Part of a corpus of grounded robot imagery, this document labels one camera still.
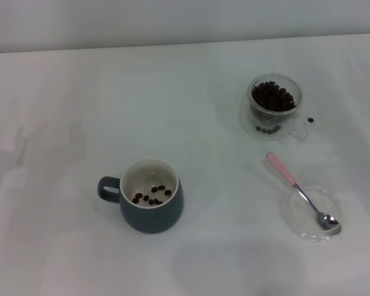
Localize scooped coffee beans batch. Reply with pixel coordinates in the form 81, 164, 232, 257
131, 184, 173, 206

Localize dark teal ceramic mug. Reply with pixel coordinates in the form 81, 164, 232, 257
97, 157, 184, 234

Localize pink-handled metal spoon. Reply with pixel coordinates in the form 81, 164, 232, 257
266, 152, 340, 231

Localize coffee bean pile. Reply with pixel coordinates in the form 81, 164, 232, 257
252, 81, 297, 135

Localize clear glass saucer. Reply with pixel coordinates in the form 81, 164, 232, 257
280, 184, 342, 243

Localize clear double-wall glass cup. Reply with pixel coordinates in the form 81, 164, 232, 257
239, 73, 309, 142

